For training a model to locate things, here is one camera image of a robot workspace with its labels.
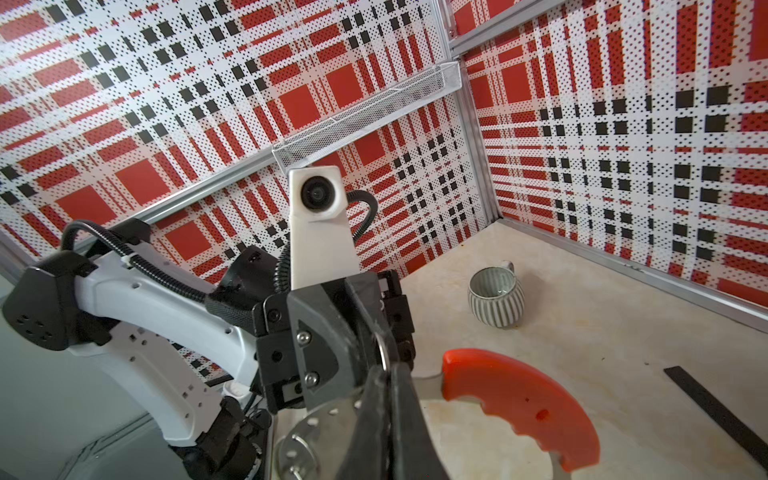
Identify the black wrist watch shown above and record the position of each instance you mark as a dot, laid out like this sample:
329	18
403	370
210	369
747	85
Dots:
733	426

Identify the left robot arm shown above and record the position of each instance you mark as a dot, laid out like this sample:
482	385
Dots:
212	365

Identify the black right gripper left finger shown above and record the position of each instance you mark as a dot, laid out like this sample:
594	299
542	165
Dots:
369	453

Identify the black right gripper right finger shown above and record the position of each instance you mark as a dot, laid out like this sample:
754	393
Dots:
413	455

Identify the white wire mesh basket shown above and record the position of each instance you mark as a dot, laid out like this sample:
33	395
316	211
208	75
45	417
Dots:
365	117

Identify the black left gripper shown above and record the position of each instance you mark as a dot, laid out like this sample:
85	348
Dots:
317	344

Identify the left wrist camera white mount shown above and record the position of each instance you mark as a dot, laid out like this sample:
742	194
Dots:
321	243

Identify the grey ribbed round object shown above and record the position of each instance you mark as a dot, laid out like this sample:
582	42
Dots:
496	296

